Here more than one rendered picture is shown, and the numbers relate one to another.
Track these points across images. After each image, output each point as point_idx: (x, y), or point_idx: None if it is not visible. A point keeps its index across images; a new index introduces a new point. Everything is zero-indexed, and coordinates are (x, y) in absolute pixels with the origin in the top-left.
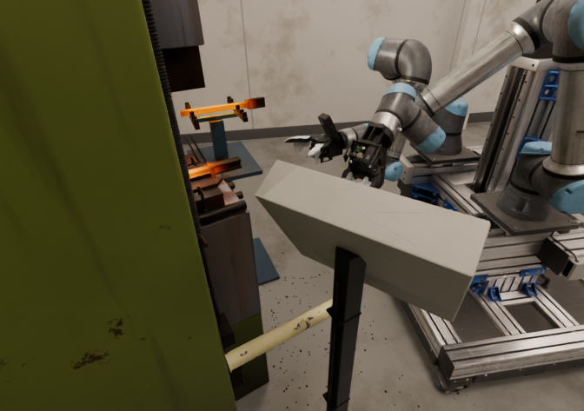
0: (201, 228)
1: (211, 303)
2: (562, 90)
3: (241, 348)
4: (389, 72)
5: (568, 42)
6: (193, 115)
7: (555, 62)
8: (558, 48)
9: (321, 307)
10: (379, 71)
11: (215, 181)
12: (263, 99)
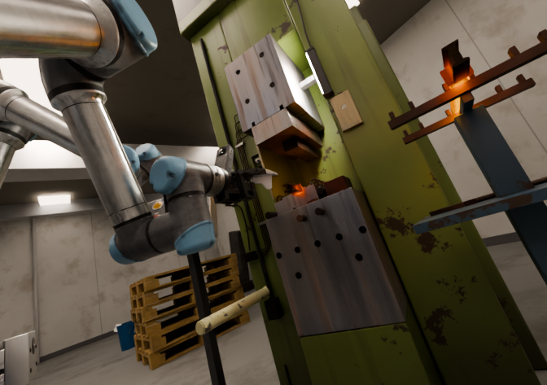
0: (245, 206)
1: (240, 231)
2: (9, 163)
3: (261, 289)
4: (115, 69)
5: (30, 134)
6: (447, 115)
7: (23, 142)
8: (28, 134)
9: (224, 308)
10: (133, 57)
11: (285, 196)
12: (447, 50)
